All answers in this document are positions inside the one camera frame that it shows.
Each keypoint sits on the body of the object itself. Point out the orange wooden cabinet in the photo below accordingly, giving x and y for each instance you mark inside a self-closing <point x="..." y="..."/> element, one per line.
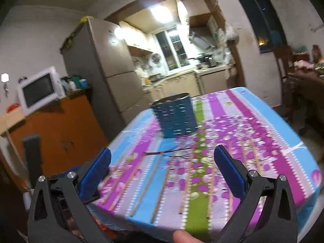
<point x="70" y="134"/>

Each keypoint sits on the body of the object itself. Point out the dark window with blue frame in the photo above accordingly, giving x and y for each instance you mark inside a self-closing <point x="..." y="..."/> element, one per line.
<point x="266" y="25"/>

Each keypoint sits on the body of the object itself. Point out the person's fingertip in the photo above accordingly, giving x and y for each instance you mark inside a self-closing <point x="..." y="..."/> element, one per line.
<point x="181" y="236"/>

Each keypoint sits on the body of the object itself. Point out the dark wooden dining table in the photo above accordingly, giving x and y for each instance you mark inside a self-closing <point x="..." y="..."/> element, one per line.
<point x="310" y="88"/>

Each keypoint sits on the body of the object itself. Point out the white plastic bag hanging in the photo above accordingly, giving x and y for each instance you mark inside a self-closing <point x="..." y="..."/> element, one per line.
<point x="230" y="32"/>

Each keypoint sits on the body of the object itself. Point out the wooden dining chair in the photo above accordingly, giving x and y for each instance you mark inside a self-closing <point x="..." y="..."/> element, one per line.
<point x="283" y="55"/>

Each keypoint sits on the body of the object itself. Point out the steel range hood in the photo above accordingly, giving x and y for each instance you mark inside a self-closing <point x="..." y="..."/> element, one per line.
<point x="201" y="37"/>

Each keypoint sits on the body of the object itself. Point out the white microwave oven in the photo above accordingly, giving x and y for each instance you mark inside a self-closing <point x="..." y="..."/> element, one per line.
<point x="39" y="90"/>

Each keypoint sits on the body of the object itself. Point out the blue perforated utensil holder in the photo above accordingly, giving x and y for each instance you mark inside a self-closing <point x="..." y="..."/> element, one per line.
<point x="175" y="115"/>

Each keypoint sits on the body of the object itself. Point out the silver refrigerator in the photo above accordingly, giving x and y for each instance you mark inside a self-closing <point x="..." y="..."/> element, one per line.
<point x="97" y="53"/>

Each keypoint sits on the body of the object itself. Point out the colourful floral tablecloth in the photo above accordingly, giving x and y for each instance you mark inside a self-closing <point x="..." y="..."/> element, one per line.
<point x="247" y="127"/>

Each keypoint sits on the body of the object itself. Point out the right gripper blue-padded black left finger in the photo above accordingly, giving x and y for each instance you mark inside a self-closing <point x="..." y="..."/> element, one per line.
<point x="59" y="212"/>

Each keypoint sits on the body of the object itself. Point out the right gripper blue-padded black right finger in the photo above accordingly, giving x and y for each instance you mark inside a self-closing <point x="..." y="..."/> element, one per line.
<point x="266" y="212"/>

